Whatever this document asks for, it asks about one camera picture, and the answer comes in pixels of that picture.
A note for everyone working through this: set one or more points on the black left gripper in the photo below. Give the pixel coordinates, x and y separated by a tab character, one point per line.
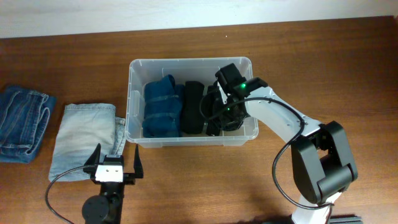
130	178

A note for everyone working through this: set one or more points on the light blue folded jeans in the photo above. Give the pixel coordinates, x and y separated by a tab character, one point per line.
83	127

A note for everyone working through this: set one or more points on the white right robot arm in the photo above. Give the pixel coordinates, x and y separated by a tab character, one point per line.
322	162

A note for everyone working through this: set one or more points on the dark grey garment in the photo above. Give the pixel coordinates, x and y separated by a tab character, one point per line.
211	104

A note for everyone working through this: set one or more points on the black garment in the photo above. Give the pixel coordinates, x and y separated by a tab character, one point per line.
192	121

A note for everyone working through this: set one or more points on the clear plastic storage bin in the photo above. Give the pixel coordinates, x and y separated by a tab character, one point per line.
144	71

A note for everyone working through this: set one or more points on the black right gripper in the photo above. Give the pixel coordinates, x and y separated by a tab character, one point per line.
226	119

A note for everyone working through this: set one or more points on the dark blue folded jeans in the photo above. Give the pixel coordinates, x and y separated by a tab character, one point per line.
25	115

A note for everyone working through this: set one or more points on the teal blue garment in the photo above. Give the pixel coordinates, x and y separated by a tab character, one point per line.
164	102

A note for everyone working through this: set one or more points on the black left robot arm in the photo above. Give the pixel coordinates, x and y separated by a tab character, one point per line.
106	207

